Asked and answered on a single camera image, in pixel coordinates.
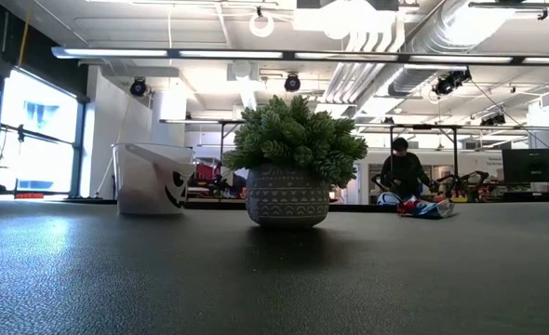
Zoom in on red candy packet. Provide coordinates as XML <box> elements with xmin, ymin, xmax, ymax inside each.
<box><xmin>396</xmin><ymin>195</ymin><xmax>419</xmax><ymax>217</ymax></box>

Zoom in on white blue candy bar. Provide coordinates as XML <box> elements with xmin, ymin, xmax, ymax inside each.
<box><xmin>413</xmin><ymin>204</ymin><xmax>449</xmax><ymax>221</ymax></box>
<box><xmin>413</xmin><ymin>197</ymin><xmax>438</xmax><ymax>213</ymax></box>

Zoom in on green spiky artificial plant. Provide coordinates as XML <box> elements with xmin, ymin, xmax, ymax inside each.
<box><xmin>221</xmin><ymin>94</ymin><xmax>369</xmax><ymax>229</ymax></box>

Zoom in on black table mat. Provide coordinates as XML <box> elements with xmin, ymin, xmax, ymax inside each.
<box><xmin>0</xmin><ymin>198</ymin><xmax>549</xmax><ymax>335</ymax></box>

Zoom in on long ceiling light bar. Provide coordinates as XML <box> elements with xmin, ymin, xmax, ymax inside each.
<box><xmin>50</xmin><ymin>45</ymin><xmax>549</xmax><ymax>67</ymax></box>

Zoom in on white plastic bucket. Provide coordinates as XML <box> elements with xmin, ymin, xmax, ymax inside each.
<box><xmin>111</xmin><ymin>141</ymin><xmax>196</xmax><ymax>216</ymax></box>

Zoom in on person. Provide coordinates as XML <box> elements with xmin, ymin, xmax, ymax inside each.
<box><xmin>379</xmin><ymin>137</ymin><xmax>433</xmax><ymax>202</ymax></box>

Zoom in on white ceiling pipes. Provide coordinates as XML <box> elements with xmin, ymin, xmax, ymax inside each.
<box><xmin>323</xmin><ymin>18</ymin><xmax>408</xmax><ymax>106</ymax></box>

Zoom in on black ceiling spotlight cluster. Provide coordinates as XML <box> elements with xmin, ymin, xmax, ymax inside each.
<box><xmin>431</xmin><ymin>68</ymin><xmax>473</xmax><ymax>98</ymax></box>

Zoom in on large bright window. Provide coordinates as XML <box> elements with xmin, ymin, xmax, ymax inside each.
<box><xmin>0</xmin><ymin>69</ymin><xmax>87</xmax><ymax>199</ymax></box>

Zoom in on black computer monitor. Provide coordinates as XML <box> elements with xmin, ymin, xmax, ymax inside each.
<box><xmin>501</xmin><ymin>147</ymin><xmax>549</xmax><ymax>185</ymax></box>

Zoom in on black metal frame rig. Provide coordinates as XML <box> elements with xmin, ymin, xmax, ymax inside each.
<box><xmin>388</xmin><ymin>123</ymin><xmax>464</xmax><ymax>201</ymax></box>
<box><xmin>218</xmin><ymin>119</ymin><xmax>248</xmax><ymax>162</ymax></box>

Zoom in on black aluminium table frame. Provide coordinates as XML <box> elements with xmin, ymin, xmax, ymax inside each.
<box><xmin>183</xmin><ymin>198</ymin><xmax>399</xmax><ymax>214</ymax></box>

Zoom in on white ring ceiling fixture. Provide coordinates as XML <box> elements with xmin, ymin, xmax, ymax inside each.
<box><xmin>248</xmin><ymin>11</ymin><xmax>275</xmax><ymax>39</ymax></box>

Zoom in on silver ventilation duct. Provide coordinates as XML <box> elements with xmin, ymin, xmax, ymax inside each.
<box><xmin>388</xmin><ymin>0</ymin><xmax>517</xmax><ymax>98</ymax></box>

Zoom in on yellow hanging strap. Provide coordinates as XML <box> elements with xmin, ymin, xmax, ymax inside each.
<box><xmin>17</xmin><ymin>8</ymin><xmax>33</xmax><ymax>69</ymax></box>

